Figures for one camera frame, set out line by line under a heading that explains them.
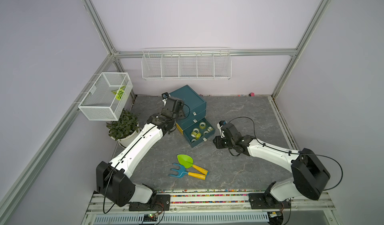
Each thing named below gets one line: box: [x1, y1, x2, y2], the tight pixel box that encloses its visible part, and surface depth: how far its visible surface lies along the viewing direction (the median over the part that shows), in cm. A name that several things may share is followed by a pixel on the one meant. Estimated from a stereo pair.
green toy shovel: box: [177, 154, 209, 176], surface depth 88 cm
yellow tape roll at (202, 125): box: [199, 122, 206, 129], surface depth 104 cm
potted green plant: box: [106, 108, 140, 149], surface depth 82 cm
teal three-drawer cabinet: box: [169, 85, 216, 148], surface depth 96 cm
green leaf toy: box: [111, 85, 126, 101], surface depth 83 cm
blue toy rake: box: [168, 163, 207, 180], surface depth 83 cm
